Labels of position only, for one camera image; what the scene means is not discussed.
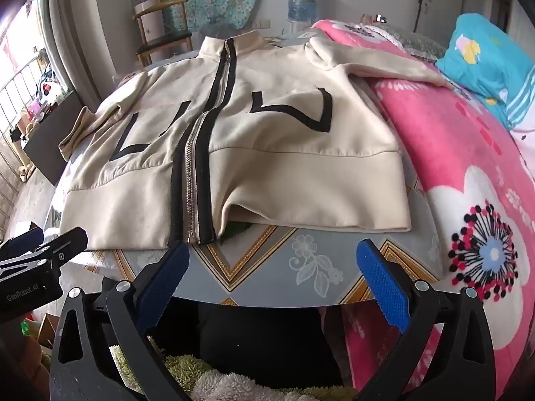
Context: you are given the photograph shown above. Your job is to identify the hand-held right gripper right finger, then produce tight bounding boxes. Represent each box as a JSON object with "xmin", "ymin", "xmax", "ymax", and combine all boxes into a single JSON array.
[{"xmin": 355, "ymin": 238, "xmax": 496, "ymax": 401}]

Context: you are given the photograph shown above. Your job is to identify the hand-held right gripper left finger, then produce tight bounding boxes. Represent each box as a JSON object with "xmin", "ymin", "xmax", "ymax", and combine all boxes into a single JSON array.
[{"xmin": 49, "ymin": 241, "xmax": 191, "ymax": 401}]

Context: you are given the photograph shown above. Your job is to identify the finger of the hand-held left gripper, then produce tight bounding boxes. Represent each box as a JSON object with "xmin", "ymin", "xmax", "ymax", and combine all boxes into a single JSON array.
[
  {"xmin": 0, "ymin": 222, "xmax": 45, "ymax": 256},
  {"xmin": 0, "ymin": 226, "xmax": 89, "ymax": 278}
]

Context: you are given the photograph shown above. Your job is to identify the cream zip jacket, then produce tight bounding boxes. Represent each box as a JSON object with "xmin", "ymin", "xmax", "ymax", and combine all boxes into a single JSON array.
[{"xmin": 59, "ymin": 31, "xmax": 456, "ymax": 248}]

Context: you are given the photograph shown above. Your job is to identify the dark grey cabinet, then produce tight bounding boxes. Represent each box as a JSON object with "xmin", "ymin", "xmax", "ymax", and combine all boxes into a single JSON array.
[{"xmin": 23, "ymin": 90, "xmax": 86, "ymax": 186}]

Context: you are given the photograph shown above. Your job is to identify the green white fluffy robe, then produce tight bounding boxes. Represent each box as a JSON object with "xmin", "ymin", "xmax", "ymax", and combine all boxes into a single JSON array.
[{"xmin": 109, "ymin": 336, "xmax": 356, "ymax": 401}]

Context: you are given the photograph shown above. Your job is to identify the black trousers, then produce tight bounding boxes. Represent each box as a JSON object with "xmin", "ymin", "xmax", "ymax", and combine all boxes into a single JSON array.
[{"xmin": 196, "ymin": 301, "xmax": 344, "ymax": 386}]

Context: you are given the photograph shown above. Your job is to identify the metal balcony railing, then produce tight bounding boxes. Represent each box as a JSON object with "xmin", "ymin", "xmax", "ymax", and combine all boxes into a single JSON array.
[{"xmin": 0, "ymin": 56, "xmax": 55, "ymax": 176}]

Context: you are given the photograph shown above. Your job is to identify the pink floral blanket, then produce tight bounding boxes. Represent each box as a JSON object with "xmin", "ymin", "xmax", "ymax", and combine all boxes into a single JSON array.
[{"xmin": 311, "ymin": 19, "xmax": 535, "ymax": 390}]

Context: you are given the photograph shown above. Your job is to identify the grey curtain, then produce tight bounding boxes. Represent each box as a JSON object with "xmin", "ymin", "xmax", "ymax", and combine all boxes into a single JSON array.
[{"xmin": 48, "ymin": 0, "xmax": 122, "ymax": 105}]

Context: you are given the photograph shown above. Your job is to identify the wooden chair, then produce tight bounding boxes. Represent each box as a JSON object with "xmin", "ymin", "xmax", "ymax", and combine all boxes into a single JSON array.
[{"xmin": 133, "ymin": 0, "xmax": 194, "ymax": 68}]

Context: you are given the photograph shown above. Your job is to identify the white paper bag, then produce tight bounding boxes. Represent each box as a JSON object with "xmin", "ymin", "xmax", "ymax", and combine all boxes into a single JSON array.
[{"xmin": 140, "ymin": 1, "xmax": 167, "ymax": 42}]

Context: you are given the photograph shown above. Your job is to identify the cyan patterned pillow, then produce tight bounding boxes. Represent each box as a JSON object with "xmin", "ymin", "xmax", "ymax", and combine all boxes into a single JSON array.
[{"xmin": 435, "ymin": 13, "xmax": 535, "ymax": 130}]

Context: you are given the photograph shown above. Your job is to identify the grey lace-trimmed cushion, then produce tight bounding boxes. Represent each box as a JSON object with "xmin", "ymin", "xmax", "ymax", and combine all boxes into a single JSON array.
[{"xmin": 376, "ymin": 23, "xmax": 448, "ymax": 61}]

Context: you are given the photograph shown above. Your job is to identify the blue water bottle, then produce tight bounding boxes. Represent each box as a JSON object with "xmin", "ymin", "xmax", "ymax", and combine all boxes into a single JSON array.
[{"xmin": 288, "ymin": 0, "xmax": 317, "ymax": 23}]

